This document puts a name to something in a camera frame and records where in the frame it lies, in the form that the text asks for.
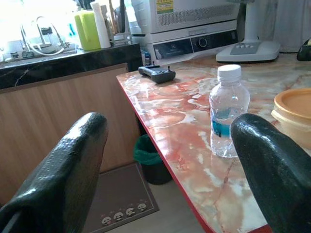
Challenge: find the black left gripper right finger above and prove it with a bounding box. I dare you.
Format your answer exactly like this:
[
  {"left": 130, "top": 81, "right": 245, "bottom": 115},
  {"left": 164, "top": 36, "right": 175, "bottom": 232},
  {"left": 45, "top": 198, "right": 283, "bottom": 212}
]
[{"left": 230, "top": 113, "right": 311, "bottom": 233}]

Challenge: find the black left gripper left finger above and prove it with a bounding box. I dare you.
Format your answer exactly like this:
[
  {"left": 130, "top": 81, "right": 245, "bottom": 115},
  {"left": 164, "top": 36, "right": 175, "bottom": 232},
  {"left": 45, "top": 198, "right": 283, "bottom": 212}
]
[{"left": 0, "top": 112, "right": 109, "bottom": 233}]

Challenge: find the wooden cabinet black countertop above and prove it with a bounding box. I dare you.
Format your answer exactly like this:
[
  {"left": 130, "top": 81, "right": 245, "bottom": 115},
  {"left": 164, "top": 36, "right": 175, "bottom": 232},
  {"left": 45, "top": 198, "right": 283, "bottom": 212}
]
[{"left": 0, "top": 43, "right": 143, "bottom": 206}]

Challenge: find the brown floor mat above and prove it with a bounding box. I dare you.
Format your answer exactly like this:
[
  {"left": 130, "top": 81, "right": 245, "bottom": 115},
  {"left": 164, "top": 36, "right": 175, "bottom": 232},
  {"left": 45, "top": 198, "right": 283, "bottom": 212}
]
[{"left": 81, "top": 163, "right": 160, "bottom": 233}]

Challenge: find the cream container orange lid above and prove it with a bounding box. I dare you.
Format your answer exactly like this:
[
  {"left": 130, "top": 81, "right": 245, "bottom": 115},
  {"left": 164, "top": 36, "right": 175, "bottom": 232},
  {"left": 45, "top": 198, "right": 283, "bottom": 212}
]
[{"left": 271, "top": 88, "right": 311, "bottom": 150}]

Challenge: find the black bin green liner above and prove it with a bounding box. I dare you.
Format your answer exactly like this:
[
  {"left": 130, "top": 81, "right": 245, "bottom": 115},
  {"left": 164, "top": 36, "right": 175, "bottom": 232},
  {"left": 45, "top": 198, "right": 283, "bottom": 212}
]
[{"left": 133, "top": 134, "right": 173, "bottom": 185}]

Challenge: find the clear water bottle white cap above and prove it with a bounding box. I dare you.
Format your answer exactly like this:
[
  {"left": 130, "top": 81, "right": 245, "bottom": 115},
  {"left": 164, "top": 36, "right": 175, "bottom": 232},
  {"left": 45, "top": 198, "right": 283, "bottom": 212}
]
[{"left": 209, "top": 64, "right": 251, "bottom": 158}]

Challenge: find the black round object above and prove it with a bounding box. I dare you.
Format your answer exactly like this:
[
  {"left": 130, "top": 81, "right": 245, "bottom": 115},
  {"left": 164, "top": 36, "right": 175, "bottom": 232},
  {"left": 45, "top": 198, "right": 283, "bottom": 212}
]
[{"left": 296, "top": 38, "right": 311, "bottom": 61}]

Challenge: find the white standing fan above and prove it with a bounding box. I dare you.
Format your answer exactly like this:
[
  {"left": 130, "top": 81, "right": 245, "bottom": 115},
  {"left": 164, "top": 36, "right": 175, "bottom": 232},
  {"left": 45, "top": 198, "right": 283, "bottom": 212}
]
[{"left": 215, "top": 0, "right": 281, "bottom": 64}]

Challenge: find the grey remote controller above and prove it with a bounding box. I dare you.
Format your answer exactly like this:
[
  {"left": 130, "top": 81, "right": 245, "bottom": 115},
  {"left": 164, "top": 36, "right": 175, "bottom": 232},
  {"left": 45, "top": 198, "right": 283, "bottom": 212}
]
[{"left": 138, "top": 61, "right": 177, "bottom": 84}]

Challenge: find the chrome sink faucet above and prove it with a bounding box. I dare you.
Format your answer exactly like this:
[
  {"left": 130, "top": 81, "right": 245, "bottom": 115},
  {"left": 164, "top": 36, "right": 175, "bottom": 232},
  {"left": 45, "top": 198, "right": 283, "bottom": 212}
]
[{"left": 20, "top": 16, "right": 71, "bottom": 56}]

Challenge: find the green plastic pitcher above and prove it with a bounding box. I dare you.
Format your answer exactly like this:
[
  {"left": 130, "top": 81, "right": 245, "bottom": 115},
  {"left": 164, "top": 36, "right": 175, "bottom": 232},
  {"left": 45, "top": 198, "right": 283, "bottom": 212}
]
[{"left": 74, "top": 9, "right": 102, "bottom": 51}]

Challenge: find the small white bottle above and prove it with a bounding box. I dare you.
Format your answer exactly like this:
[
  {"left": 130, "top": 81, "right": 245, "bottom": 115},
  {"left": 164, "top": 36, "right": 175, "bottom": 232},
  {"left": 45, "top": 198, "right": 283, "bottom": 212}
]
[{"left": 143, "top": 50, "right": 153, "bottom": 66}]

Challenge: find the clear utensil holder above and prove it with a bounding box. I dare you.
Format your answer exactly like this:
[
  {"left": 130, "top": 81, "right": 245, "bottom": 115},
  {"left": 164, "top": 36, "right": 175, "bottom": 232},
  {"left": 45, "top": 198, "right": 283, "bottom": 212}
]
[{"left": 106, "top": 0, "right": 134, "bottom": 47}]

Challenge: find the tall white bottle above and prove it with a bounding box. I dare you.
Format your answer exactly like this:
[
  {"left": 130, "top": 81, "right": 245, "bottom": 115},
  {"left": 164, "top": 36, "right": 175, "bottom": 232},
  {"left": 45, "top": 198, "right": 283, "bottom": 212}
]
[{"left": 90, "top": 1, "right": 112, "bottom": 49}]

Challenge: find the white oven black panel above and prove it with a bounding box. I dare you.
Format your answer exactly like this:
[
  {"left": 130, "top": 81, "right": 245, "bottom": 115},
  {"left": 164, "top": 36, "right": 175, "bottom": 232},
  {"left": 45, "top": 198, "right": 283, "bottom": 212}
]
[{"left": 139, "top": 20, "right": 239, "bottom": 66}]

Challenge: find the white microwave oven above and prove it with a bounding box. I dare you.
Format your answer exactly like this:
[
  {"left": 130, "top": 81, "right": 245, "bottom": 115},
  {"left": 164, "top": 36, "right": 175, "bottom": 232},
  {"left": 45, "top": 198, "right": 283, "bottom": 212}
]
[{"left": 131, "top": 0, "right": 240, "bottom": 34}]

